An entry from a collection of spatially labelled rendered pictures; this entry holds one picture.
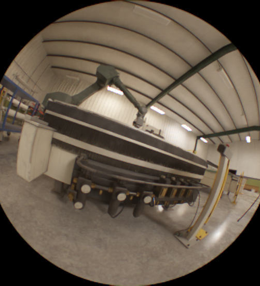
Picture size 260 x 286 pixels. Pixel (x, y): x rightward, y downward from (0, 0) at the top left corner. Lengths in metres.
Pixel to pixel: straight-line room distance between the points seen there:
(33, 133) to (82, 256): 0.71
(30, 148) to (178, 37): 5.78
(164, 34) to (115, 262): 6.16
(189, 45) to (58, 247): 6.38
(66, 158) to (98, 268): 0.74
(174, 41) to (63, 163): 5.81
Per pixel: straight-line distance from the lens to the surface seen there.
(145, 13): 4.13
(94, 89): 2.12
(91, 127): 0.69
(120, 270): 0.71
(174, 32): 5.60
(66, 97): 1.64
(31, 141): 0.59
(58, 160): 0.79
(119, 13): 5.84
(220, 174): 0.93
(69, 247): 0.73
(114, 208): 0.64
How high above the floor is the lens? 0.64
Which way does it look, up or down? 5 degrees up
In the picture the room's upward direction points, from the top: 18 degrees clockwise
